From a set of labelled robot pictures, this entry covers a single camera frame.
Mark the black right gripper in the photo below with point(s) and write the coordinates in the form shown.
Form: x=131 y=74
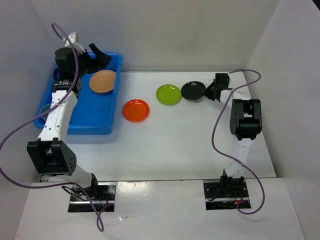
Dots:
x=206 y=92

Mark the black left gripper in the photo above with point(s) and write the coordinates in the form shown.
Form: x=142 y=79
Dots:
x=102 y=60

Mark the black plastic plate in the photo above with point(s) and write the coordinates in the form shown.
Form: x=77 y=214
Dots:
x=193 y=90

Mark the tan woven wicker tray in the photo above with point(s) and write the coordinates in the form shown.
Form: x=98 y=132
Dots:
x=102 y=82

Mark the green plastic plate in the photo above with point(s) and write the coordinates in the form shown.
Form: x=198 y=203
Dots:
x=168 y=94

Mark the blue plastic cup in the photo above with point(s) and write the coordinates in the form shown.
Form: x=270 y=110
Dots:
x=44 y=109

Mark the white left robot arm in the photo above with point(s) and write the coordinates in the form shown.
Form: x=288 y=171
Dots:
x=49 y=153

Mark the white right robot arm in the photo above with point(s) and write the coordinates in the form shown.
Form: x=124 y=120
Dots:
x=245 y=124

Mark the blue plastic bin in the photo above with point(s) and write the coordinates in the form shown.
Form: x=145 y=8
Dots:
x=94 y=113

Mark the orange plastic plate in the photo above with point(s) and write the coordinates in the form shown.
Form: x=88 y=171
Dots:
x=135 y=110

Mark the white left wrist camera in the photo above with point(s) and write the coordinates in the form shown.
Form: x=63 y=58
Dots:
x=74 y=39

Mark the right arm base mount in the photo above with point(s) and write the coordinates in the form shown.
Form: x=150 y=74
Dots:
x=218 y=197

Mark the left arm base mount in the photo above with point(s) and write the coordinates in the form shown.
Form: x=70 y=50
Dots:
x=103 y=200

